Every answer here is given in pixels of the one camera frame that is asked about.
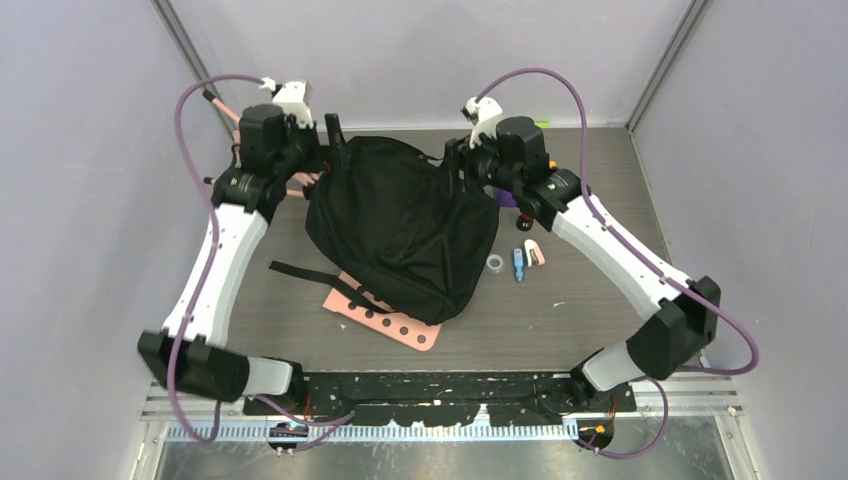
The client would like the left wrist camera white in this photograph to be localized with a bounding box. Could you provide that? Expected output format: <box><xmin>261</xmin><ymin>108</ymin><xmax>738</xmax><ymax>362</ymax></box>
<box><xmin>260</xmin><ymin>77</ymin><xmax>315</xmax><ymax>129</ymax></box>

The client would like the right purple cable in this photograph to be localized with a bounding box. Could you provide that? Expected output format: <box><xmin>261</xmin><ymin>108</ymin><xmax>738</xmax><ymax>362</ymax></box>
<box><xmin>473</xmin><ymin>67</ymin><xmax>761</xmax><ymax>460</ymax></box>

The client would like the pink metal stool frame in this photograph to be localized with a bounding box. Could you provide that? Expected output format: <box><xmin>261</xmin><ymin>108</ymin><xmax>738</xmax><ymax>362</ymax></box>
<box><xmin>202</xmin><ymin>88</ymin><xmax>323</xmax><ymax>199</ymax></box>

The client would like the pink perforated board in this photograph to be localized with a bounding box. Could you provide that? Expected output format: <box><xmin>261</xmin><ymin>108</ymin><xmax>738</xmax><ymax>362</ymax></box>
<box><xmin>323</xmin><ymin>287</ymin><xmax>442</xmax><ymax>352</ymax></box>

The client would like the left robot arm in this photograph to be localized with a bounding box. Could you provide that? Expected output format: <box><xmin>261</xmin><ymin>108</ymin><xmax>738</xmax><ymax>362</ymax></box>
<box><xmin>137</xmin><ymin>101</ymin><xmax>321</xmax><ymax>414</ymax></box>

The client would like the black student backpack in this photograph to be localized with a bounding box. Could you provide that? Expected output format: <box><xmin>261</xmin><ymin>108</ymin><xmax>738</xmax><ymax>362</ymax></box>
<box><xmin>305</xmin><ymin>136</ymin><xmax>499</xmax><ymax>325</ymax></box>

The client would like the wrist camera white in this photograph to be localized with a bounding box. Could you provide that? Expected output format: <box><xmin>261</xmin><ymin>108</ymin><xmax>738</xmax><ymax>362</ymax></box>
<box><xmin>260</xmin><ymin>77</ymin><xmax>315</xmax><ymax>129</ymax></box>
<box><xmin>461</xmin><ymin>96</ymin><xmax>505</xmax><ymax>149</ymax></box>

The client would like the blue marker pen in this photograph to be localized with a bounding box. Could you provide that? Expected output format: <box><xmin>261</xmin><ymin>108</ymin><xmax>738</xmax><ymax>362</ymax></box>
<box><xmin>512</xmin><ymin>248</ymin><xmax>527</xmax><ymax>282</ymax></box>

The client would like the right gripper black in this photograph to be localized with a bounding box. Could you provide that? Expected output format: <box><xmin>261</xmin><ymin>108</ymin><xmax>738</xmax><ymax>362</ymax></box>
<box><xmin>431</xmin><ymin>126</ymin><xmax>520</xmax><ymax>198</ymax></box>

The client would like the clear tape roll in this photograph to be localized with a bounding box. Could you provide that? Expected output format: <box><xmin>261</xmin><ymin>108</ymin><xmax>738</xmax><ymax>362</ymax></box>
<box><xmin>485</xmin><ymin>254</ymin><xmax>505</xmax><ymax>273</ymax></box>

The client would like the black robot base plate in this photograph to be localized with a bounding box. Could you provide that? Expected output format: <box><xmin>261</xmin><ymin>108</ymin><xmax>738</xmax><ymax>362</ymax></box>
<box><xmin>243</xmin><ymin>371</ymin><xmax>637</xmax><ymax>427</ymax></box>

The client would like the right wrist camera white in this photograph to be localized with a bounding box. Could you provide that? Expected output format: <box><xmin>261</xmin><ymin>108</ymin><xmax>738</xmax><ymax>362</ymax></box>
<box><xmin>461</xmin><ymin>96</ymin><xmax>505</xmax><ymax>149</ymax></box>

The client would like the pink white stapler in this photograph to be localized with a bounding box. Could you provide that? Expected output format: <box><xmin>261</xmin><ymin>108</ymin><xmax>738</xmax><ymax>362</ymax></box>
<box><xmin>523</xmin><ymin>239</ymin><xmax>546</xmax><ymax>268</ymax></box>

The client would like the red cap glue bottle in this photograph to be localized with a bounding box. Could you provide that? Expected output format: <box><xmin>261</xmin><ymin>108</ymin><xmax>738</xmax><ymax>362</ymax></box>
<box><xmin>515</xmin><ymin>213</ymin><xmax>535</xmax><ymax>232</ymax></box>

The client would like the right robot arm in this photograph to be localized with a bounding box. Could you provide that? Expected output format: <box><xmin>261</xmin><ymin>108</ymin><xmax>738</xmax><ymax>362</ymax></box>
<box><xmin>444</xmin><ymin>116</ymin><xmax>721</xmax><ymax>411</ymax></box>

